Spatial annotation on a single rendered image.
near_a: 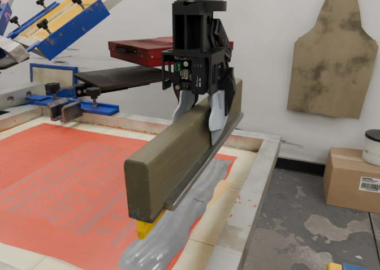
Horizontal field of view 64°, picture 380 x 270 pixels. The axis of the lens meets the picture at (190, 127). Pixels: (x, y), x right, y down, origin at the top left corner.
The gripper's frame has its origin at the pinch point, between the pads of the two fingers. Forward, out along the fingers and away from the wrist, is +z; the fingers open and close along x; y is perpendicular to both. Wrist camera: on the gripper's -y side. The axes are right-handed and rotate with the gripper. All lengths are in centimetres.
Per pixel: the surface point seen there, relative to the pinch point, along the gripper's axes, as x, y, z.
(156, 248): -2.1, 13.1, 13.3
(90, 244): -11.8, 15.9, 13.7
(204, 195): -0.3, -2.3, 13.3
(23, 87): -72, -26, 5
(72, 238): -15.3, 15.8, 13.7
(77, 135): -42.9, -16.5, 13.6
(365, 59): 46, -195, 12
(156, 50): -57, -90, -1
